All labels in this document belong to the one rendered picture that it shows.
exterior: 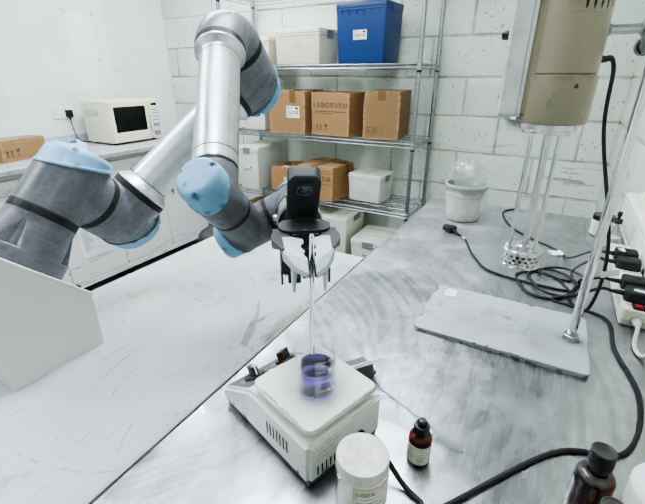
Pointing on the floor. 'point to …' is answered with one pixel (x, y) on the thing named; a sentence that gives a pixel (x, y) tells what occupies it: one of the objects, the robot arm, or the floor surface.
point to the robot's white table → (140, 371)
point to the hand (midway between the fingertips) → (311, 264)
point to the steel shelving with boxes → (342, 115)
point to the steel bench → (433, 382)
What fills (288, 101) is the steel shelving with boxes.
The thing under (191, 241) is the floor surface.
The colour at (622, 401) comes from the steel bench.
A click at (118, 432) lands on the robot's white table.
